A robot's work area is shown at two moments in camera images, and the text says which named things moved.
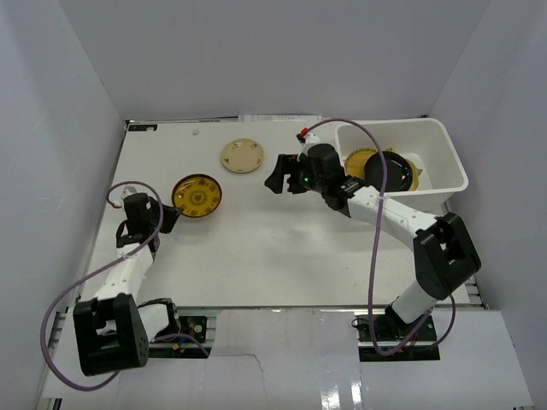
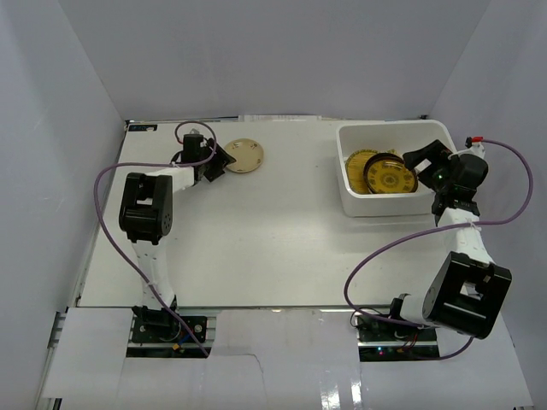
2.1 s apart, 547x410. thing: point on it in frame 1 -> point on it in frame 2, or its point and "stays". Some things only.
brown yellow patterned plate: [197, 195] -> [387, 173]
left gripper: [158, 215] -> [218, 161]
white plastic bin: [426, 142] stays
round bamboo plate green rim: [355, 161] stays
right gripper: [276, 180] -> [435, 151]
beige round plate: [242, 155] stays
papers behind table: [278, 118] stays
